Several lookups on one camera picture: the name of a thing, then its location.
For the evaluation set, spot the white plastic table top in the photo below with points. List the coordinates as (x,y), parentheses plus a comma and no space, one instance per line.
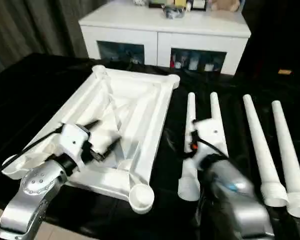
(140,112)

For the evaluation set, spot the black speaker with yellow label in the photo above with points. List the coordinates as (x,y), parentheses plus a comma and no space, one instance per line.
(285,72)

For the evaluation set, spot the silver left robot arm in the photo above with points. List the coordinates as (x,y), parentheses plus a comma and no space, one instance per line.
(35,190)

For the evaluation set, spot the black mat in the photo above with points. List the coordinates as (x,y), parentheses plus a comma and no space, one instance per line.
(40,87)

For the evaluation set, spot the white cabinet with glass doors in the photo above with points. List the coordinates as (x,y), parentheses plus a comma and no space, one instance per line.
(160,30)

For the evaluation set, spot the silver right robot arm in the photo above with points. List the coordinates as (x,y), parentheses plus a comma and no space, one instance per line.
(235,200)

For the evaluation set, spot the white plastic table leg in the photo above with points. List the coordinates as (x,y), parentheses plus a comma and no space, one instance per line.
(188,180)
(260,145)
(287,145)
(216,107)

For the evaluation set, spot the grey curtain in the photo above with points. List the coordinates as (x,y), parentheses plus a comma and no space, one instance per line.
(35,27)

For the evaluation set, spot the black picture frame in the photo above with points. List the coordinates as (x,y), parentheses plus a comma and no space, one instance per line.
(199,4)

